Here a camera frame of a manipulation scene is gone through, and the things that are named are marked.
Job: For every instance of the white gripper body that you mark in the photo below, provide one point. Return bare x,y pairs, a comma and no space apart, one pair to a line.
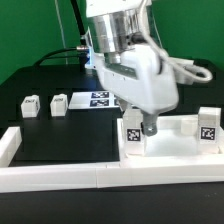
145,82

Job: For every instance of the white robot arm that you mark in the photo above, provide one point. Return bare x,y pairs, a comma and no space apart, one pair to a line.
116,26

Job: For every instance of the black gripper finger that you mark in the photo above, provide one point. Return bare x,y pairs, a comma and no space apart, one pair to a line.
149,124

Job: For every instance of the white U-shaped fence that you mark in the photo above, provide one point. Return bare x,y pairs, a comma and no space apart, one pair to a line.
134,171

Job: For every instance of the white marker sheet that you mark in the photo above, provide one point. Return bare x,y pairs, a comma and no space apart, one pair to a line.
92,100

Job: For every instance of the white square tabletop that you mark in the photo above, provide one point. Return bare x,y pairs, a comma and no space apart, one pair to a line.
176,136

